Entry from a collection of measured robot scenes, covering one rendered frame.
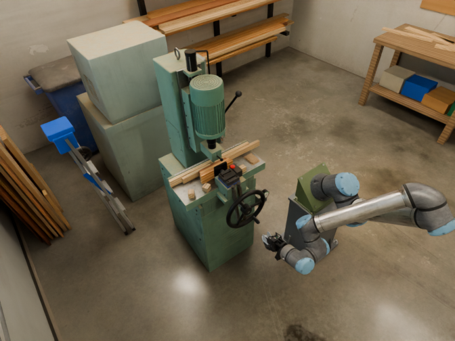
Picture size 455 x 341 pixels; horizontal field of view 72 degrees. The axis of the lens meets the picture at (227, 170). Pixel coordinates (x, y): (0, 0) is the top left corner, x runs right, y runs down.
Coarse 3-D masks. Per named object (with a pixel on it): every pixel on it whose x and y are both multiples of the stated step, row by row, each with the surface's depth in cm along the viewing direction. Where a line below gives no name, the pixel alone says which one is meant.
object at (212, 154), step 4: (204, 140) 195; (200, 144) 194; (204, 144) 192; (200, 148) 197; (204, 148) 191; (208, 148) 189; (216, 148) 189; (204, 152) 194; (208, 152) 189; (212, 152) 186; (216, 152) 187; (220, 152) 189; (208, 156) 192; (212, 156) 187; (216, 156) 189; (220, 156) 192; (212, 160) 190
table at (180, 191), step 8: (248, 152) 211; (240, 160) 205; (248, 168) 200; (256, 168) 201; (264, 168) 207; (248, 176) 201; (184, 184) 192; (192, 184) 192; (200, 184) 191; (176, 192) 187; (184, 192) 187; (200, 192) 187; (208, 192) 187; (216, 192) 190; (184, 200) 183; (192, 200) 182; (200, 200) 186; (224, 200) 186; (232, 200) 188; (184, 208) 185
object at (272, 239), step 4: (272, 236) 177; (276, 236) 176; (280, 236) 174; (268, 240) 176; (272, 240) 173; (276, 240) 173; (280, 240) 173; (272, 244) 172; (276, 244) 172; (280, 244) 168; (284, 244) 169; (272, 248) 175; (276, 248) 175; (280, 248) 169
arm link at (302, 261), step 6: (288, 252) 163; (294, 252) 162; (300, 252) 161; (306, 252) 160; (288, 258) 162; (294, 258) 159; (300, 258) 157; (306, 258) 156; (312, 258) 159; (288, 264) 164; (294, 264) 158; (300, 264) 155; (306, 264) 155; (312, 264) 157; (300, 270) 156; (306, 270) 157
